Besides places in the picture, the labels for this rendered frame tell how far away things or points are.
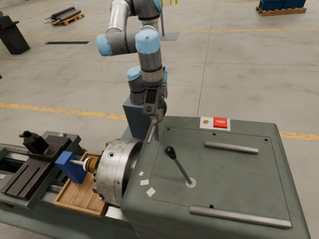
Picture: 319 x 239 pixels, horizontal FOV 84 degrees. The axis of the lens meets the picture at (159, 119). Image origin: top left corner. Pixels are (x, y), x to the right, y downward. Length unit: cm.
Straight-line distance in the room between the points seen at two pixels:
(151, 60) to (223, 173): 47
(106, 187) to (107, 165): 9
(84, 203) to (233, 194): 82
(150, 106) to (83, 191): 76
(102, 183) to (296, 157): 221
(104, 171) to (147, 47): 53
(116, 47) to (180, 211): 59
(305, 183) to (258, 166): 168
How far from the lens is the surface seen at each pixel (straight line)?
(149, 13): 102
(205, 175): 70
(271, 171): 78
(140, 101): 124
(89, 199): 118
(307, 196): 236
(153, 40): 57
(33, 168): 139
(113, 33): 71
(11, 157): 175
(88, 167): 101
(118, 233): 143
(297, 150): 267
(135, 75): 115
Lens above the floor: 187
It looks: 44 degrees down
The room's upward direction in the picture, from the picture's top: 8 degrees counter-clockwise
